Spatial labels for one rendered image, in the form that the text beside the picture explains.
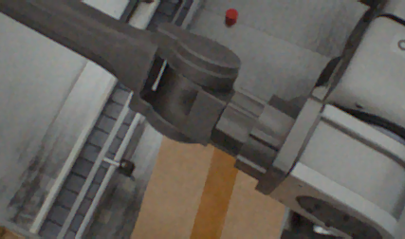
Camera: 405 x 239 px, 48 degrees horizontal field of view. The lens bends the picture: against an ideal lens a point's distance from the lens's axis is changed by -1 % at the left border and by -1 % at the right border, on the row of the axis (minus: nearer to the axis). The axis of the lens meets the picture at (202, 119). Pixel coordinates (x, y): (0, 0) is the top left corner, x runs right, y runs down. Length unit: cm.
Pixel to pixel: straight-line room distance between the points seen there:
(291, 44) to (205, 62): 80
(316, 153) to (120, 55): 23
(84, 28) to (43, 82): 72
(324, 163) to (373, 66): 10
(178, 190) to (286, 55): 57
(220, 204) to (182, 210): 7
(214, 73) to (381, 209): 20
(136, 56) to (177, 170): 35
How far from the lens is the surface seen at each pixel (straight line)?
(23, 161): 118
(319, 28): 130
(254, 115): 45
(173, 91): 48
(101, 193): 106
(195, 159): 81
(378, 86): 45
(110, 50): 51
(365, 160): 45
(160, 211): 80
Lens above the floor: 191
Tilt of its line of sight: 71 degrees down
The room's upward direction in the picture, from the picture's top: 5 degrees clockwise
